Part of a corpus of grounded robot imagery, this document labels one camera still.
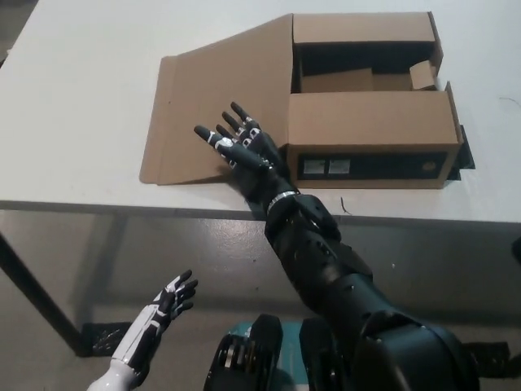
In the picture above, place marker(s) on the small black scrap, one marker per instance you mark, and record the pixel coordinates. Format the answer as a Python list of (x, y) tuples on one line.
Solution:
[(345, 205)]

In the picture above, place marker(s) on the black floor tape patch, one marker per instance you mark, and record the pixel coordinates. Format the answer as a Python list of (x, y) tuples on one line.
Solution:
[(490, 353), (103, 338)]

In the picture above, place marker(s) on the small folded cardboard piece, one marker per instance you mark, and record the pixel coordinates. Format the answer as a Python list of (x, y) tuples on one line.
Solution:
[(423, 75)]

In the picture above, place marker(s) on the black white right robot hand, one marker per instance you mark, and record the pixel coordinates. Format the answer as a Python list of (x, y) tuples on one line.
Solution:
[(252, 159)]

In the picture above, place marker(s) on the black table leg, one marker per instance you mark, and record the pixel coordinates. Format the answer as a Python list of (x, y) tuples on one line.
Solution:
[(45, 297)]

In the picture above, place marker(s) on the brown cardboard storage box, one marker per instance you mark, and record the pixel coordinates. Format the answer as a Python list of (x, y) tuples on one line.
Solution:
[(366, 122)]

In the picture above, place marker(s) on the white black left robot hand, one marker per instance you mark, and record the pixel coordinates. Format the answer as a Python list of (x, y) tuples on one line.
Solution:
[(158, 313)]

